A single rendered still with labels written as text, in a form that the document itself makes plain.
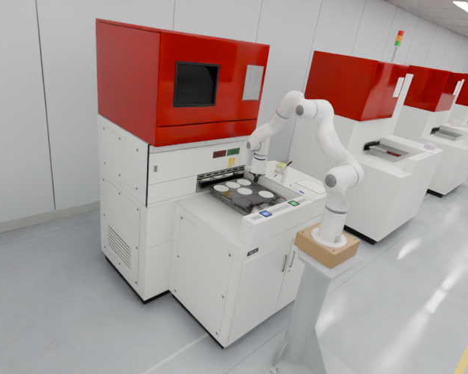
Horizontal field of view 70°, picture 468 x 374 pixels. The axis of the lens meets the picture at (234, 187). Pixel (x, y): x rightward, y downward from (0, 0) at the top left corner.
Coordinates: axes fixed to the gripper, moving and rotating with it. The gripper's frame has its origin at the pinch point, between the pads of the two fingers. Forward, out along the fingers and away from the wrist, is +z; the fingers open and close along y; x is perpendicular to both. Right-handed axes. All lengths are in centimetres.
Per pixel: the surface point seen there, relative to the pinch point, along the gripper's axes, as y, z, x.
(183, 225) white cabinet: -42, 30, -21
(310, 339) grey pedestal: 47, 77, -53
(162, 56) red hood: -58, -69, -31
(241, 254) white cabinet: -4, 21, -56
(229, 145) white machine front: -21.3, -15.6, 16.3
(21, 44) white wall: -187, -56, 57
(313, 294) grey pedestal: 40, 42, -54
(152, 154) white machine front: -62, -16, -27
